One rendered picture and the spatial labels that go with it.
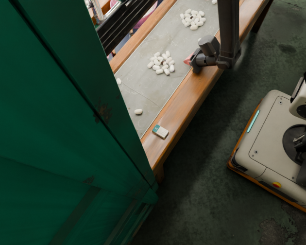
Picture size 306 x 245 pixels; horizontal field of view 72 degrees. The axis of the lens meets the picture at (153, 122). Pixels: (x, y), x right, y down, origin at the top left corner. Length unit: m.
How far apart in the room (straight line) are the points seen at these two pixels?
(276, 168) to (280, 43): 1.29
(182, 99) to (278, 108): 0.85
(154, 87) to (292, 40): 1.70
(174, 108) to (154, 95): 0.12
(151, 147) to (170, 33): 0.63
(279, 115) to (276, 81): 0.56
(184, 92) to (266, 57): 1.37
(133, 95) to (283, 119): 1.02
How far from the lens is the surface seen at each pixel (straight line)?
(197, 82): 1.00
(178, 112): 0.92
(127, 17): 0.80
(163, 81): 1.02
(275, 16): 2.61
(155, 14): 1.28
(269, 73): 2.13
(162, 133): 0.86
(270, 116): 1.58
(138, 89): 1.01
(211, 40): 0.89
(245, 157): 1.43
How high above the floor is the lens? 1.59
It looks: 67 degrees down
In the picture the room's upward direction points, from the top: 10 degrees counter-clockwise
